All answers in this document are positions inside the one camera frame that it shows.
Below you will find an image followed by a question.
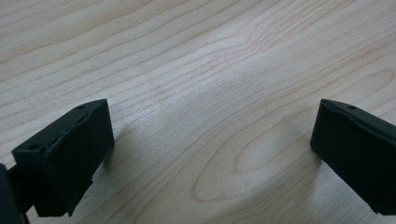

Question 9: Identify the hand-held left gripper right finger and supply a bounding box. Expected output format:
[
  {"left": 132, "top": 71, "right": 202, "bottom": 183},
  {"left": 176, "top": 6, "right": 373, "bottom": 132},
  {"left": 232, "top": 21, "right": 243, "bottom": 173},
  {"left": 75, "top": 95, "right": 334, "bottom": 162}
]
[{"left": 309, "top": 98, "right": 396, "bottom": 217}]

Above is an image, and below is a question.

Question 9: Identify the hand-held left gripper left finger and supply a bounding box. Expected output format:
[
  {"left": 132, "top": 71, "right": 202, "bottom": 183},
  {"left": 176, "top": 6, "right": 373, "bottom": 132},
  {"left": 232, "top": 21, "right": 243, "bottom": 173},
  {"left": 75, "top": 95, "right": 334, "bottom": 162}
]
[{"left": 11, "top": 98, "right": 116, "bottom": 217}]

